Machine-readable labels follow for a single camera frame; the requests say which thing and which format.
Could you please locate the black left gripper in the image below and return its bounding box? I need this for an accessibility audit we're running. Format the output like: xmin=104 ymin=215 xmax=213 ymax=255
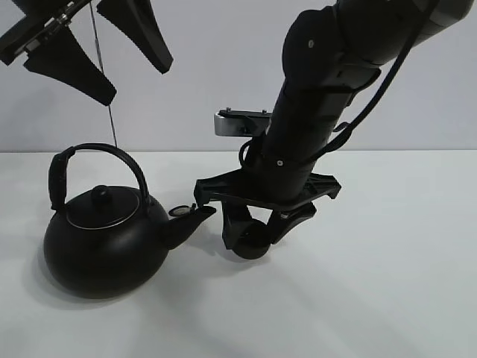
xmin=1 ymin=0 xmax=174 ymax=106

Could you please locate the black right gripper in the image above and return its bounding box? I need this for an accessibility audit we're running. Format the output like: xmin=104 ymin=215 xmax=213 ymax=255
xmin=194 ymin=169 xmax=341 ymax=250

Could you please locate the small black teacup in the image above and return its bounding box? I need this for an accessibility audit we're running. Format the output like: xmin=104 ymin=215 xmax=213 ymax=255
xmin=232 ymin=221 xmax=271 ymax=260

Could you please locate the black round teapot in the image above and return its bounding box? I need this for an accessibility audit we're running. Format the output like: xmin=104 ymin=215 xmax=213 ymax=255
xmin=42 ymin=142 xmax=216 ymax=298

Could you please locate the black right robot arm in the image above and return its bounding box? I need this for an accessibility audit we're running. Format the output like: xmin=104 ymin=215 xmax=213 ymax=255
xmin=194 ymin=1 xmax=473 ymax=260

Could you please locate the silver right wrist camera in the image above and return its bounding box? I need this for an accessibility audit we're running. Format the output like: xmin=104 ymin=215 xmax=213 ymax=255
xmin=214 ymin=107 xmax=271 ymax=137

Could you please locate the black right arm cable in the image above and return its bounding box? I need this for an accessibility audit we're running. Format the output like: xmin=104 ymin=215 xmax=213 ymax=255
xmin=238 ymin=35 xmax=422 ymax=172

